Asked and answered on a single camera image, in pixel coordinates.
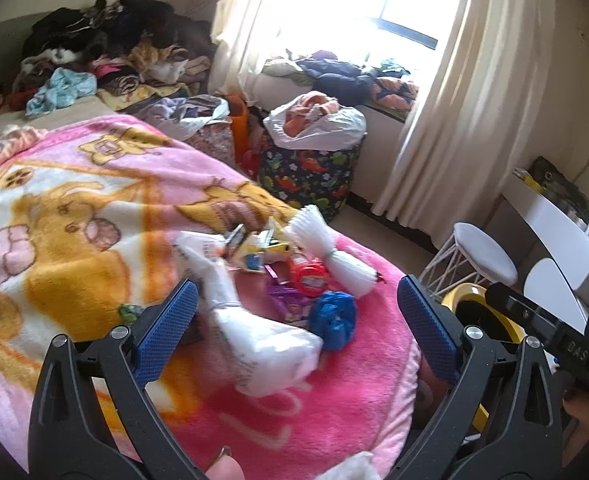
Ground cream curtain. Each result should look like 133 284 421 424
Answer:
209 0 278 102
372 0 557 247

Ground yellow white snack wrapper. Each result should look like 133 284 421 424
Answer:
225 217 294 273

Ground dinosaur print laundry basket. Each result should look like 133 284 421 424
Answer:
258 132 364 222

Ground purple snack wrapper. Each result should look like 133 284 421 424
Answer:
264 264 311 328

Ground floral pink fabric basket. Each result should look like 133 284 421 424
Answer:
185 122 236 167

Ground white foam net on bed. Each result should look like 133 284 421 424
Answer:
285 205 379 298

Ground white desk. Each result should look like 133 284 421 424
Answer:
484 174 589 304

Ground blue plastic bag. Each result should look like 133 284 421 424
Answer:
307 290 357 351

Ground white plastic bag with clothes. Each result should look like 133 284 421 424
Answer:
263 91 367 152

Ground right hand red nails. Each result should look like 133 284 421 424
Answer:
562 387 589 467

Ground white round wire stool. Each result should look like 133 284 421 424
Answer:
419 222 518 299

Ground orange bag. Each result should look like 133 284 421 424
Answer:
225 94 250 162

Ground white chair back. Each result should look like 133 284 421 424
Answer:
523 258 587 333

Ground yellow rimmed black trash bin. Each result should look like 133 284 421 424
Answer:
442 283 525 445

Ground pile of clothes on bed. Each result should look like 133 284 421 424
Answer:
0 0 216 120

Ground cream curtain right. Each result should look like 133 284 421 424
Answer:
372 0 557 247

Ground white paper wrapper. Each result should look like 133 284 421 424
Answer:
173 231 323 398

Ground clothes on window sill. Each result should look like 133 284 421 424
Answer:
262 50 419 113

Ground red candy tube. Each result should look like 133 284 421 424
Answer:
288 252 329 298

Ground green snack wrapper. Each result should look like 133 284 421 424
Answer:
118 304 145 325

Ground left hand dark nails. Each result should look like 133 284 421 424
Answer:
206 455 246 480

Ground cream curtain left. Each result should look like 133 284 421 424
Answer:
209 0 278 102

